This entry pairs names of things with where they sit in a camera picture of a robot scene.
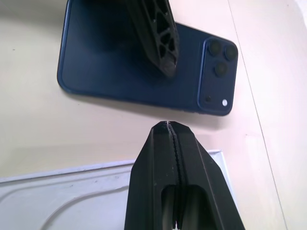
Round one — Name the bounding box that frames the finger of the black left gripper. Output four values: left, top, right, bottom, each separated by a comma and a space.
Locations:
125, 0, 181, 79

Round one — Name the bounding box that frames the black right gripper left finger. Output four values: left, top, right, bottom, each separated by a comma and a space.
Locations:
124, 121, 178, 230

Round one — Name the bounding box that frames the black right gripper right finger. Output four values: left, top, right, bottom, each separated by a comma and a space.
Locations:
167, 121, 247, 230

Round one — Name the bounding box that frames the dark blue smartphone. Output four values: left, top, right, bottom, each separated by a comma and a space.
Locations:
56, 0, 239, 117

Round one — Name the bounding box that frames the white plastic tray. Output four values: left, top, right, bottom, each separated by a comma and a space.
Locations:
0, 149, 235, 230

